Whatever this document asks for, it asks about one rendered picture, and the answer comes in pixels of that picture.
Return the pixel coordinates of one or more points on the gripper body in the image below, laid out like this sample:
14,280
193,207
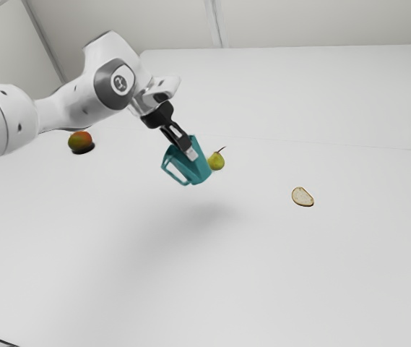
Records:
159,115

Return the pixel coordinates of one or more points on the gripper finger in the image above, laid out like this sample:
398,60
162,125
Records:
181,139

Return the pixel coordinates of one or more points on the teal faceted mug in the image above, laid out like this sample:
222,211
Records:
194,170

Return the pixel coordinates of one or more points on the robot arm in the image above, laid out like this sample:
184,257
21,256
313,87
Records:
82,94

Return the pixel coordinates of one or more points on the green pear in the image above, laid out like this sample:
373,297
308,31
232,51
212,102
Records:
216,161

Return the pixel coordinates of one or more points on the red green mango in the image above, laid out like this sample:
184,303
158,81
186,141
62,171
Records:
79,141

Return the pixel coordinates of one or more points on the bread slice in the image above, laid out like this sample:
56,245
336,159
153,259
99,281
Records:
302,197

